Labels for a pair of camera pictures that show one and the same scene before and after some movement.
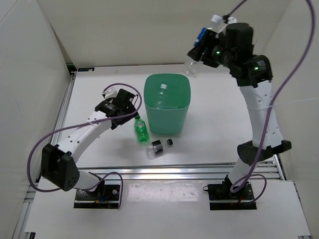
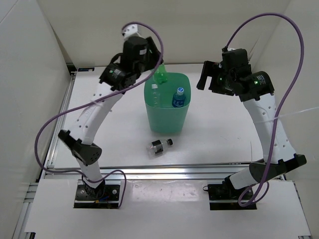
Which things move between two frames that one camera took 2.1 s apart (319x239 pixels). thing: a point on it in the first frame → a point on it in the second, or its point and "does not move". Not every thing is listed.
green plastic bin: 170,119 does not move
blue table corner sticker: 85,69 does not move
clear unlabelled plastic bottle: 161,96 → 156,95
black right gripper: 209,38 → 208,70
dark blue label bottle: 192,66 → 179,98
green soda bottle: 140,127 → 161,75
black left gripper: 126,119 → 154,57
